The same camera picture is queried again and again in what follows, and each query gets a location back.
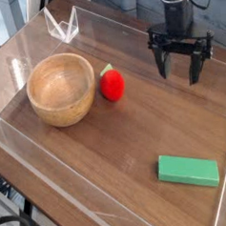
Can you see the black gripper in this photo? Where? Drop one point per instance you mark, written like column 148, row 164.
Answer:
column 180, row 34

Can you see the red felt fruit green leaf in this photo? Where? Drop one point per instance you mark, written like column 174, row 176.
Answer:
column 111, row 83

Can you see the wooden bowl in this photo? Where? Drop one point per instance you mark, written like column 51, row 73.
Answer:
column 61, row 89

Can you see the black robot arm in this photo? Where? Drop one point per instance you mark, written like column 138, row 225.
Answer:
column 180, row 34

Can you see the green rectangular block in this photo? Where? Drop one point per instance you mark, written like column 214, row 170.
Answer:
column 188, row 170

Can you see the clear acrylic tray enclosure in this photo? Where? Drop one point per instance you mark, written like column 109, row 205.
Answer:
column 102, row 171

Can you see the clear acrylic corner bracket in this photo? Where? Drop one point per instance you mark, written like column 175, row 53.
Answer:
column 62, row 30

